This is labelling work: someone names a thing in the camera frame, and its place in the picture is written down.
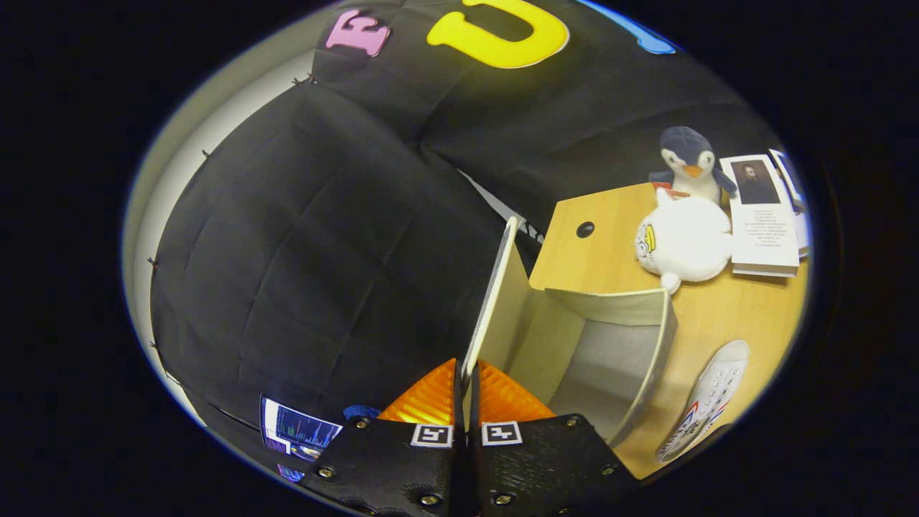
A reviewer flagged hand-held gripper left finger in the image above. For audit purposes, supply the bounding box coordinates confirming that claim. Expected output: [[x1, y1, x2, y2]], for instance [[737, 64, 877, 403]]
[[298, 358, 467, 517]]

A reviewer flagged white book with portrait cover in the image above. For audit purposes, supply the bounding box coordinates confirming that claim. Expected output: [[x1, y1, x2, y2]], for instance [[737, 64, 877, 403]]
[[720, 154, 801, 278]]

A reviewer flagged book with blue picture cover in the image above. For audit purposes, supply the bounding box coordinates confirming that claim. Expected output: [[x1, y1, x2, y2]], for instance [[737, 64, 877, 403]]
[[768, 148, 806, 213]]

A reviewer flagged white duck plush toy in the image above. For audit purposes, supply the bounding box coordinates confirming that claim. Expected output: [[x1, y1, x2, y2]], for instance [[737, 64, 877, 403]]
[[635, 188, 734, 295]]

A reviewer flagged white canvas shoe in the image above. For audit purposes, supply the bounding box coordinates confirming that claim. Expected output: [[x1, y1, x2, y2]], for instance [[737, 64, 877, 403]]
[[655, 340, 750, 464]]

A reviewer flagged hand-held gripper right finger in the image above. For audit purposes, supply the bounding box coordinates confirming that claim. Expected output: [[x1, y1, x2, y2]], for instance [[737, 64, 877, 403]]
[[467, 359, 640, 517]]

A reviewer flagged computer monitor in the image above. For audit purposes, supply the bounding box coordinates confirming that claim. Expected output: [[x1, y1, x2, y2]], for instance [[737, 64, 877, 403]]
[[260, 396, 343, 462]]

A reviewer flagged beige fabric storage box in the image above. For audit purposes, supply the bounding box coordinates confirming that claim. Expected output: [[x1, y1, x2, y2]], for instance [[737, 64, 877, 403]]
[[459, 217, 679, 450]]

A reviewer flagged penguin plush toy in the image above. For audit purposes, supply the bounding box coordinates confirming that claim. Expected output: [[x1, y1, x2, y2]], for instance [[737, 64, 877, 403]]
[[648, 126, 739, 205]]

